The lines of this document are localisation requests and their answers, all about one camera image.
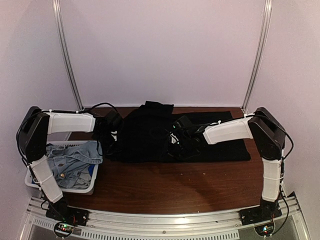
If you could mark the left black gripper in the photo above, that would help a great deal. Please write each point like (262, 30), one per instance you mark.
(116, 151)

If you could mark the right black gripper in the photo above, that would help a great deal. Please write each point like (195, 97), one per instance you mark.
(170, 151)

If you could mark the black t-shirt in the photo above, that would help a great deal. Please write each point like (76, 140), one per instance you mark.
(153, 133)

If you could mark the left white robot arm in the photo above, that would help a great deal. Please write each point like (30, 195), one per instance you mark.
(62, 150)

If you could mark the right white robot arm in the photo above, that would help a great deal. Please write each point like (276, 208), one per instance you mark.
(227, 174)

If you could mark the white laundry basket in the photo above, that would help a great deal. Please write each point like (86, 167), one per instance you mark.
(80, 187)

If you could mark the light blue denim garment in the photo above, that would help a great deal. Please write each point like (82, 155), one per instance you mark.
(75, 162)

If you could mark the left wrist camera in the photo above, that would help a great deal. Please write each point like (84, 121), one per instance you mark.
(114, 134)

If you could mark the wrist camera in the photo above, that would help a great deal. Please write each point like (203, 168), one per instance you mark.
(114, 134)
(174, 139)

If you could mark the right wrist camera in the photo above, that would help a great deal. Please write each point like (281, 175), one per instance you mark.
(174, 139)

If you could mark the front aluminium rail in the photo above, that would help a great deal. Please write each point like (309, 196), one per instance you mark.
(217, 225)

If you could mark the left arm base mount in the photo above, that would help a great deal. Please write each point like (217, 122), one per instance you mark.
(74, 216)

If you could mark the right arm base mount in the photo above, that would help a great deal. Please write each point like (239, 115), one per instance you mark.
(260, 215)

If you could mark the left aluminium frame post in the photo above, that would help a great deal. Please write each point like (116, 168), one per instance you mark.
(65, 53)

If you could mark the aluminium frame post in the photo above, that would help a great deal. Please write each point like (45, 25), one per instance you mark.
(65, 53)
(263, 35)

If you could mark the right aluminium frame post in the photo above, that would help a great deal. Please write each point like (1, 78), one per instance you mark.
(263, 35)

